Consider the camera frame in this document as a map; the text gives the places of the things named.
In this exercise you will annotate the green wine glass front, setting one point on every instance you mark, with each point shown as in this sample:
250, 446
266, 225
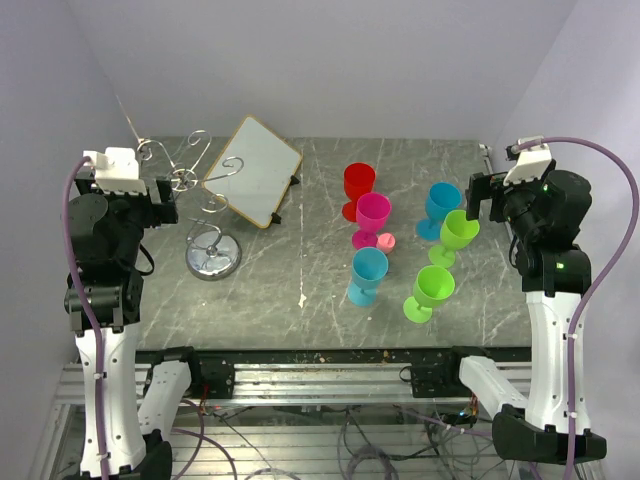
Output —
432, 287

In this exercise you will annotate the chrome wine glass rack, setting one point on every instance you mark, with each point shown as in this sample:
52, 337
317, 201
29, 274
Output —
210, 254

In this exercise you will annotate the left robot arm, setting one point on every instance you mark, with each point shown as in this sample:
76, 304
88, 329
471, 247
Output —
105, 320

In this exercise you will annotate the blue wine glass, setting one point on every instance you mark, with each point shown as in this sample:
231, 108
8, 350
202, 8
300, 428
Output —
368, 269
442, 198

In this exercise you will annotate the aluminium mounting rail frame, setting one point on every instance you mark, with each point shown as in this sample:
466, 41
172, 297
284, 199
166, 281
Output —
291, 414

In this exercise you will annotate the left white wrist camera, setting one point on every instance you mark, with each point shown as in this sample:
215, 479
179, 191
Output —
116, 170

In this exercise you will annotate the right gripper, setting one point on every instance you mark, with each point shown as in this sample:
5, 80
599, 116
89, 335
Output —
498, 191

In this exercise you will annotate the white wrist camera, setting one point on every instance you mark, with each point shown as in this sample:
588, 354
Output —
116, 170
532, 157

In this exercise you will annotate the red plastic wine glass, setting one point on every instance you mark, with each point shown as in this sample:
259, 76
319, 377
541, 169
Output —
359, 179

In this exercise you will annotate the small pink-capped bottle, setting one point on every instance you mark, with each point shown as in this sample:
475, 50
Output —
386, 243

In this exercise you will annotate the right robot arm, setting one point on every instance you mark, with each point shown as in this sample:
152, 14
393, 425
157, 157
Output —
550, 425

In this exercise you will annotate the small whiteboard with wooden frame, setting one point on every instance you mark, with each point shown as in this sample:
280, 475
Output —
254, 171

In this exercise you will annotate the green wine glass rear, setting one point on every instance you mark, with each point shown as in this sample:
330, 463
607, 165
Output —
456, 233

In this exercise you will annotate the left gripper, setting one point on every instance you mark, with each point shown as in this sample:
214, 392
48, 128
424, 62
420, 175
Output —
163, 211

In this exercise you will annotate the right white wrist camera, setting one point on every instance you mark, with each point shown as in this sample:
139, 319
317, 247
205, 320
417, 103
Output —
532, 157

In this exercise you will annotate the magenta plastic wine glass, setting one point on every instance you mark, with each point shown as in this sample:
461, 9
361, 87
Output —
372, 212

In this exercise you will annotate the green wine glass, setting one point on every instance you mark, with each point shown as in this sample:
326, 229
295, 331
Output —
432, 287
456, 233

